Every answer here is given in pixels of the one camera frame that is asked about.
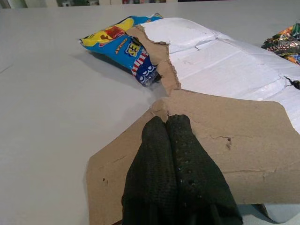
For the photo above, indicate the blue yellow snack bag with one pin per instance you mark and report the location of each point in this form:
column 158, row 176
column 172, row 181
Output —
column 117, row 47

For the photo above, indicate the torn brown white cardboard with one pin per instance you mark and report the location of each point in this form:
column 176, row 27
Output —
column 234, row 152

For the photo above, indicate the dark crumpled candy wrapper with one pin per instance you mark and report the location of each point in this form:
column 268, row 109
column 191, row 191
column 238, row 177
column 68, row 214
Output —
column 284, row 45

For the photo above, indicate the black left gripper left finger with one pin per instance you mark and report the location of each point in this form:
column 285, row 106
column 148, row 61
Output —
column 152, row 173

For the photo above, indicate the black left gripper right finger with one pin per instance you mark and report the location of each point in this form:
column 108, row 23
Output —
column 199, row 178

